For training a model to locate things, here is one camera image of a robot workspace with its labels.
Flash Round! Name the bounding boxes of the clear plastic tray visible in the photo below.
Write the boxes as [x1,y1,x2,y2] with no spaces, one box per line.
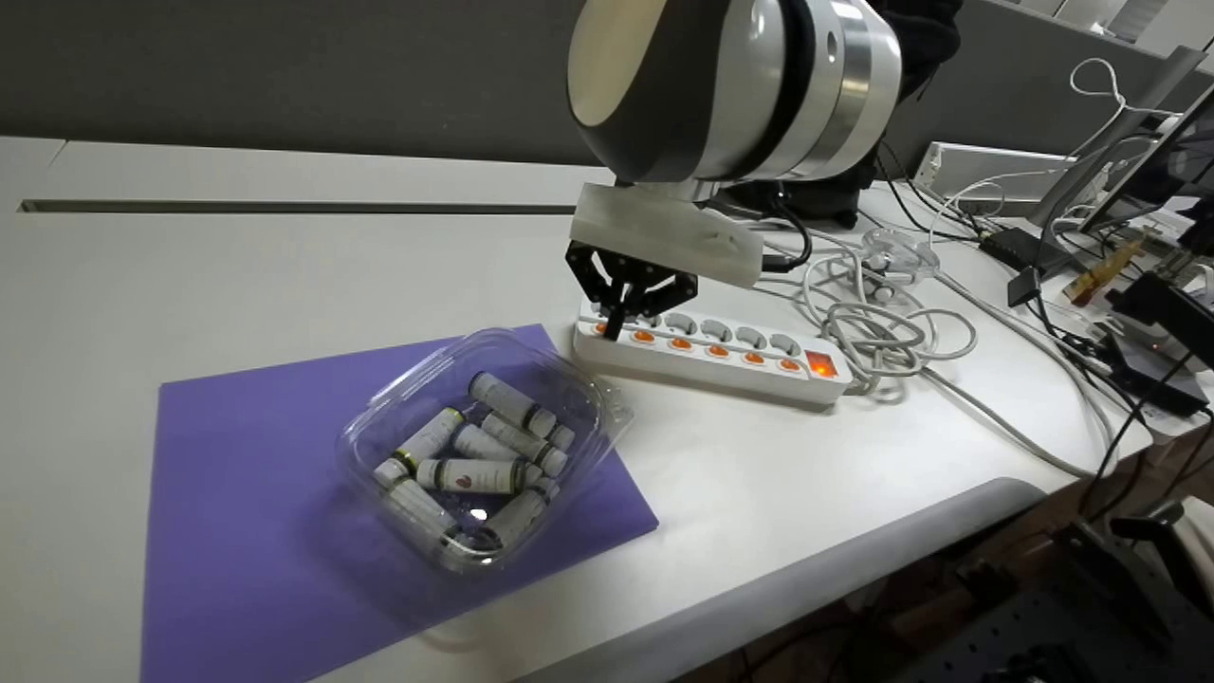
[343,325,628,575]

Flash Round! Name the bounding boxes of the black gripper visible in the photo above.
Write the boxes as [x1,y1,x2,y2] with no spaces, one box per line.
[566,242,697,340]

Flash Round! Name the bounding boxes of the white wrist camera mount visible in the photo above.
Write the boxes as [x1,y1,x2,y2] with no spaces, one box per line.
[568,182,762,289]

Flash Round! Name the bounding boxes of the grey desk partition panel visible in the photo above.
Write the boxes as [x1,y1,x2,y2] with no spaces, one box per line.
[0,0,585,162]

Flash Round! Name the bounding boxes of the purple paper sheet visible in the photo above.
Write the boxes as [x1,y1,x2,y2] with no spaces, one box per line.
[140,340,658,683]

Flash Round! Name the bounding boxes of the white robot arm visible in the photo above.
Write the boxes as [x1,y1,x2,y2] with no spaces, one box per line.
[566,0,903,336]

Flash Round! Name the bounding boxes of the white box device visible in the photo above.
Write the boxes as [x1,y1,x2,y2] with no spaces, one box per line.
[916,141,1073,210]

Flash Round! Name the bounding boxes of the white batteries in tray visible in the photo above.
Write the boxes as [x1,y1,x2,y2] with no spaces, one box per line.
[372,370,577,566]

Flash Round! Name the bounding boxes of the white power strip cable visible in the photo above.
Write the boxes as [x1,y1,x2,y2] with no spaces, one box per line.
[754,221,1141,484]

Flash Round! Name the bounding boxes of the white six-socket power strip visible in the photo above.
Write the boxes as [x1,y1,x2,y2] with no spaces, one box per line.
[568,311,853,408]

